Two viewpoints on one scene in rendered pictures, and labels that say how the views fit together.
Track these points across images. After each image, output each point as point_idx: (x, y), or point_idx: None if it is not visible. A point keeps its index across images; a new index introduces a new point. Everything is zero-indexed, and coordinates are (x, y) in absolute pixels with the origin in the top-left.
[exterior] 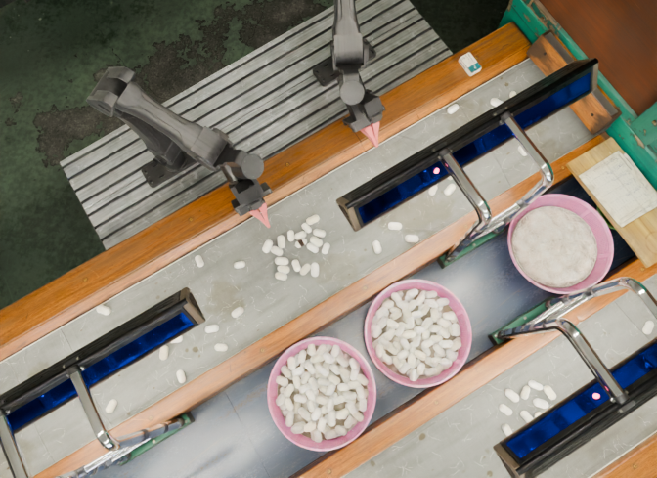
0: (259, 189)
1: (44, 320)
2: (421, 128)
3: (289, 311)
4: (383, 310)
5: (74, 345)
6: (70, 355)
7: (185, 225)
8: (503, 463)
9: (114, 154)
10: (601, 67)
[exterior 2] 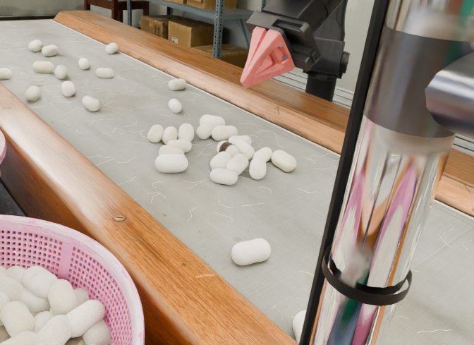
0: (299, 10)
1: (104, 28)
2: None
3: (82, 147)
4: (41, 275)
5: (73, 44)
6: None
7: (227, 71)
8: None
9: (302, 83)
10: None
